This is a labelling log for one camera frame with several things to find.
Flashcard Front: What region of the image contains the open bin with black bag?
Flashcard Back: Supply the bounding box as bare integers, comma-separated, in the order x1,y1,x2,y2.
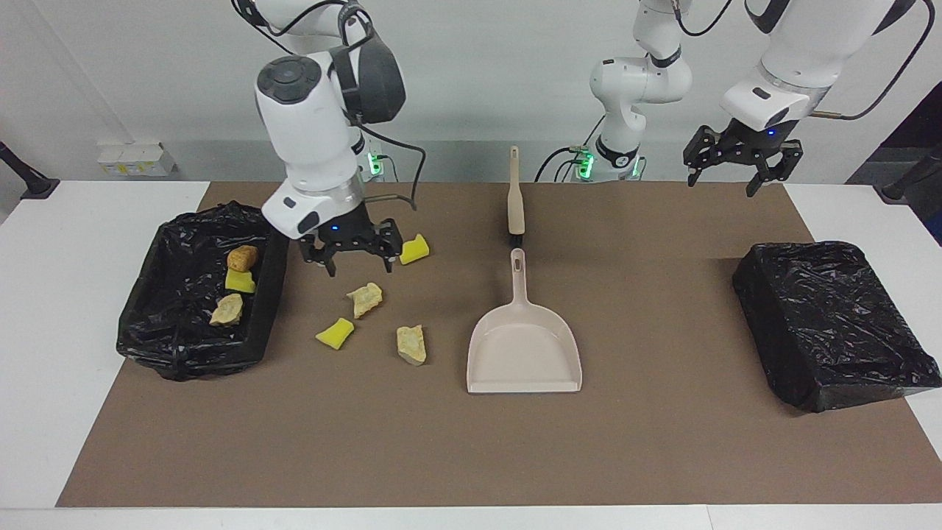
116,200,291,382

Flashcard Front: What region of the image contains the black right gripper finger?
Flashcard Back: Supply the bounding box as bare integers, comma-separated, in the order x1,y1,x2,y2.
370,218,405,275
299,236,339,279

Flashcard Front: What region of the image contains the beige foam chunk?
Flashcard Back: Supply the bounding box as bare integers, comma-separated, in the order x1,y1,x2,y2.
395,324,428,367
209,293,244,327
347,282,384,320

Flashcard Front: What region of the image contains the beige plastic dustpan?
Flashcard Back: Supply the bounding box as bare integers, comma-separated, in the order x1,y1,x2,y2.
467,248,584,395

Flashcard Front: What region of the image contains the brown table mat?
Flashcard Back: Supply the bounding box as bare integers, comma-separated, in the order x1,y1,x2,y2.
55,181,942,509

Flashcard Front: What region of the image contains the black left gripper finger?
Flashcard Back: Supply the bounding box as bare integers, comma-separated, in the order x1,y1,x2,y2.
682,124,727,187
745,141,805,199

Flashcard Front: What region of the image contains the beige hand brush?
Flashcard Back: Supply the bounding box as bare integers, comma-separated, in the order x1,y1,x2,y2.
506,146,527,247

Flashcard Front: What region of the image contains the bin wrapped in black bag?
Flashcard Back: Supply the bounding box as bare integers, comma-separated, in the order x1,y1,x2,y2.
732,240,942,414

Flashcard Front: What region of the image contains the black stand foot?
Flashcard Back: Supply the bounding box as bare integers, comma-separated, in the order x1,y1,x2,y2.
0,140,61,201
874,144,942,205

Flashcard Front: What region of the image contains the white wall socket box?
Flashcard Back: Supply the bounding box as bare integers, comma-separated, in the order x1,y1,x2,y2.
97,141,177,177

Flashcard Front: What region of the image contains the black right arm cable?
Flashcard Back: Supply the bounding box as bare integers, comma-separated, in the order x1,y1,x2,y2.
232,0,428,214

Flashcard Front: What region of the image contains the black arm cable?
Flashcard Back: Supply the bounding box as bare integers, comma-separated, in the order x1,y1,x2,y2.
232,0,428,214
676,0,937,121

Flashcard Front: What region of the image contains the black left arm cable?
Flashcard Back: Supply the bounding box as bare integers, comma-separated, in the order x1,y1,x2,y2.
676,0,937,121

